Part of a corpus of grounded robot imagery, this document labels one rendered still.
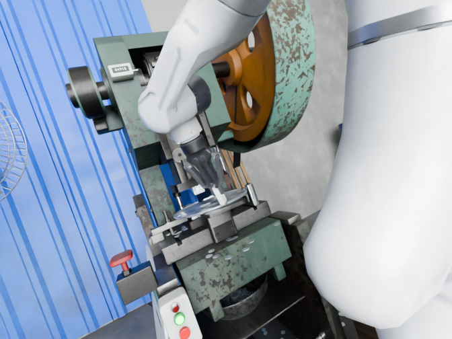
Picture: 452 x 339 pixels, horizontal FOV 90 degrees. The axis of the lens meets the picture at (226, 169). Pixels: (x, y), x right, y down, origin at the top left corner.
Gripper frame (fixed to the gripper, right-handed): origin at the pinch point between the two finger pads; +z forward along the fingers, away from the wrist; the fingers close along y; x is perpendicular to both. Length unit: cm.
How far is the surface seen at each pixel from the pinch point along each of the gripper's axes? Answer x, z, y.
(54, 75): 102, -89, -132
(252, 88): 47, -22, 16
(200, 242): -2.6, 15.1, -14.4
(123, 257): -22.5, -1.1, -23.6
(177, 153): 14.5, -14.6, -15.1
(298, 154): 193, 78, 17
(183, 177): 11.8, -5.2, -16.3
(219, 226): 1.3, 13.0, -6.7
